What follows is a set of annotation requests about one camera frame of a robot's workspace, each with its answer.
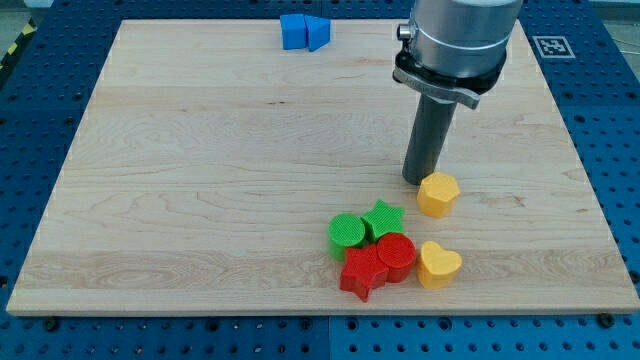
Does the white fiducial marker tag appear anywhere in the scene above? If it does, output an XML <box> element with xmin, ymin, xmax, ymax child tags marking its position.
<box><xmin>533</xmin><ymin>35</ymin><xmax>575</xmax><ymax>59</ymax></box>

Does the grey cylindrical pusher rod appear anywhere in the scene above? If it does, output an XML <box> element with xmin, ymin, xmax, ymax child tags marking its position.
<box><xmin>402</xmin><ymin>95</ymin><xmax>456</xmax><ymax>185</ymax></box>

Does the green cylinder block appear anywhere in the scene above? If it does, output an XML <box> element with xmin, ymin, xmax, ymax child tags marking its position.
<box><xmin>328</xmin><ymin>213</ymin><xmax>366</xmax><ymax>261</ymax></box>

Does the wooden board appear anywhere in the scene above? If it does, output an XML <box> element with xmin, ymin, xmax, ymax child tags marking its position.
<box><xmin>7</xmin><ymin>20</ymin><xmax>639</xmax><ymax>317</ymax></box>

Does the yellow heart block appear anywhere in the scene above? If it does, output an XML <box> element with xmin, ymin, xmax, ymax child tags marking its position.
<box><xmin>417</xmin><ymin>241</ymin><xmax>463</xmax><ymax>290</ymax></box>

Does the red star block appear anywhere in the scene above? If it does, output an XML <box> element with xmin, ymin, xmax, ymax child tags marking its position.
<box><xmin>339</xmin><ymin>245</ymin><xmax>389</xmax><ymax>302</ymax></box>

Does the blue triangle block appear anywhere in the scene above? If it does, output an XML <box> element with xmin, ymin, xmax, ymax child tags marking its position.
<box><xmin>304</xmin><ymin>15</ymin><xmax>331</xmax><ymax>52</ymax></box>

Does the green star block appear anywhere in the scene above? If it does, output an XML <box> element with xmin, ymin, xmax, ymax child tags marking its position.
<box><xmin>361</xmin><ymin>199</ymin><xmax>405</xmax><ymax>243</ymax></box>

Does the yellow hexagon block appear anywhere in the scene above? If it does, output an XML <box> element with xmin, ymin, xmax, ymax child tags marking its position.
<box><xmin>417</xmin><ymin>172</ymin><xmax>460</xmax><ymax>218</ymax></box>

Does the black yellow hazard tape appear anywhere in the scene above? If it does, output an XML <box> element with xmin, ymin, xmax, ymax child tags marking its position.
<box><xmin>1</xmin><ymin>19</ymin><xmax>38</xmax><ymax>71</ymax></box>

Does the blue cube block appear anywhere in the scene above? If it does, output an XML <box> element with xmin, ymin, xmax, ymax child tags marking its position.
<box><xmin>279</xmin><ymin>14</ymin><xmax>307</xmax><ymax>50</ymax></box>

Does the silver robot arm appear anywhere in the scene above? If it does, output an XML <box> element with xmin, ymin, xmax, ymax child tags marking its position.
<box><xmin>392</xmin><ymin>0</ymin><xmax>522</xmax><ymax>185</ymax></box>

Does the red cylinder block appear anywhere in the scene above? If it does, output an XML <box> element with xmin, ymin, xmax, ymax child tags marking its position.
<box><xmin>377</xmin><ymin>233</ymin><xmax>416</xmax><ymax>283</ymax></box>

